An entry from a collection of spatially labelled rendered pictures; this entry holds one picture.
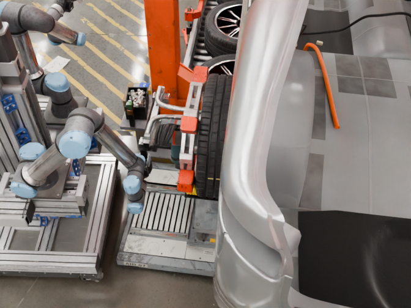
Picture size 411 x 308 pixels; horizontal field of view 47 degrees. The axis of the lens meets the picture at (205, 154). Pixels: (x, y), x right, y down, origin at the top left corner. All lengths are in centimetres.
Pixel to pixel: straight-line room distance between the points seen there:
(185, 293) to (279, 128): 133
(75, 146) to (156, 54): 103
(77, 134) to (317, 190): 111
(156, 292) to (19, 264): 81
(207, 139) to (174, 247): 102
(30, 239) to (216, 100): 146
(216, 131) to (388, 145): 84
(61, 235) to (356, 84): 191
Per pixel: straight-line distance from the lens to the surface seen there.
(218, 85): 230
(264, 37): 164
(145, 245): 301
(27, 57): 259
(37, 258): 293
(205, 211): 296
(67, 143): 190
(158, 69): 282
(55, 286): 308
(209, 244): 293
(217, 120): 218
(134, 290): 297
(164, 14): 258
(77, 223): 301
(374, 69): 281
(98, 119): 202
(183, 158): 225
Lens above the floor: 270
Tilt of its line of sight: 50 degrees down
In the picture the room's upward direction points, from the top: 2 degrees clockwise
